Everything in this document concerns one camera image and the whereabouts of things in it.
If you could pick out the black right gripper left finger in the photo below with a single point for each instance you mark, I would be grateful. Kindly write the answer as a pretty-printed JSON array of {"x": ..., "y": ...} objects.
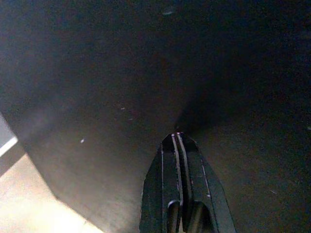
[{"x": 158, "y": 194}]

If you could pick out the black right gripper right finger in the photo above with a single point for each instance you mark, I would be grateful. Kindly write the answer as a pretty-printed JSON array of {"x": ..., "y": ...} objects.
[{"x": 209, "y": 211}]

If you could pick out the black cloth garment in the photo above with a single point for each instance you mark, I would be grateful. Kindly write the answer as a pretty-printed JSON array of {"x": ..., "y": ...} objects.
[{"x": 121, "y": 72}]

